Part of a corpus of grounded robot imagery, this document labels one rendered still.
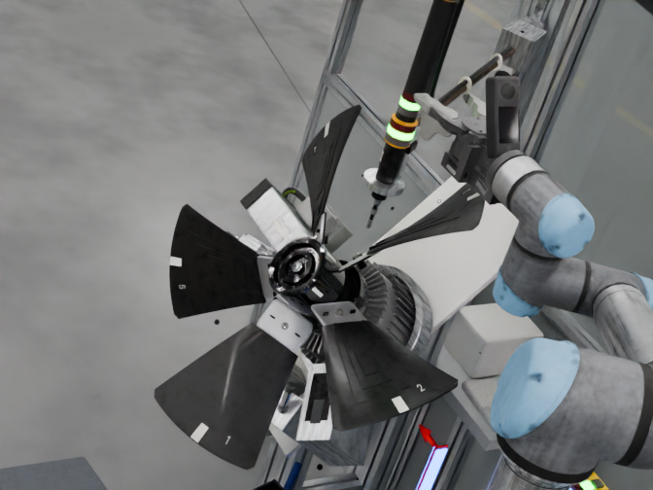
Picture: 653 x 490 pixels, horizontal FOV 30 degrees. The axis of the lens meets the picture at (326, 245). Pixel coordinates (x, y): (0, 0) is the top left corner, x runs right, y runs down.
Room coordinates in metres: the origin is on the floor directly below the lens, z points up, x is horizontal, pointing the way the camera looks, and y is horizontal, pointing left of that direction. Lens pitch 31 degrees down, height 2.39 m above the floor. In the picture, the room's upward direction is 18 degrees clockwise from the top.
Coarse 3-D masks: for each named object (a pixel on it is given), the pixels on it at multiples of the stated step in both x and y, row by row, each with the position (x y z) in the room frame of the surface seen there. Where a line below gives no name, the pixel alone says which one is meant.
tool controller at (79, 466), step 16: (32, 464) 1.17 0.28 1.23; (48, 464) 1.17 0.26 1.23; (64, 464) 1.18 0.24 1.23; (80, 464) 1.19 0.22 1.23; (0, 480) 1.11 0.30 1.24; (16, 480) 1.12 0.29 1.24; (32, 480) 1.13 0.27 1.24; (48, 480) 1.13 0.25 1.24; (64, 480) 1.14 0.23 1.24; (80, 480) 1.15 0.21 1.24; (96, 480) 1.16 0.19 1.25
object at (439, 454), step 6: (438, 450) 1.50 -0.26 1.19; (444, 450) 1.51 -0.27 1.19; (438, 456) 1.50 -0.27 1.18; (444, 456) 1.51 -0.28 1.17; (432, 462) 1.50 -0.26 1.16; (438, 462) 1.51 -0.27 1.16; (432, 468) 1.50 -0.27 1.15; (438, 468) 1.51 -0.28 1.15; (426, 474) 1.50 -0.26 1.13; (432, 474) 1.51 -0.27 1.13; (426, 480) 1.50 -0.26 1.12; (432, 480) 1.51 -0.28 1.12; (426, 486) 1.50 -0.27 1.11
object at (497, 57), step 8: (456, 8) 1.87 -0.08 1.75; (456, 16) 1.87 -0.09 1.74; (456, 24) 1.87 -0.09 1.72; (448, 40) 1.87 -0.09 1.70; (496, 56) 2.22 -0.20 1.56; (440, 64) 1.87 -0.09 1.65; (488, 64) 2.18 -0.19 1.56; (480, 72) 2.13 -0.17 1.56; (464, 80) 2.07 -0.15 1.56; (432, 88) 1.88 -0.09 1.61; (456, 88) 2.01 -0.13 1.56; (432, 96) 1.88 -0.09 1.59; (448, 96) 1.97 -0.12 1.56
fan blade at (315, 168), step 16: (352, 112) 2.11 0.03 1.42; (336, 128) 2.11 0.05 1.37; (320, 144) 2.14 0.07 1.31; (336, 144) 2.07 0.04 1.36; (304, 160) 2.18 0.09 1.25; (320, 160) 2.09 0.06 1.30; (336, 160) 2.02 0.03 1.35; (320, 176) 2.05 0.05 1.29; (320, 192) 2.01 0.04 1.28; (320, 208) 1.97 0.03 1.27
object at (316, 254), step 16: (304, 240) 1.87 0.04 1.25; (288, 256) 1.86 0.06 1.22; (304, 256) 1.85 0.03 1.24; (320, 256) 1.83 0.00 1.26; (272, 272) 1.84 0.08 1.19; (288, 272) 1.83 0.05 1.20; (304, 272) 1.81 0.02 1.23; (320, 272) 1.80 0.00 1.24; (336, 272) 1.84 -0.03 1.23; (352, 272) 1.90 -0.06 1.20; (272, 288) 1.81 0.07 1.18; (288, 288) 1.80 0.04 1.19; (304, 288) 1.78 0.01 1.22; (320, 288) 1.80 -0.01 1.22; (336, 288) 1.83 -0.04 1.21; (352, 288) 1.87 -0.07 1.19; (304, 304) 1.80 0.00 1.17
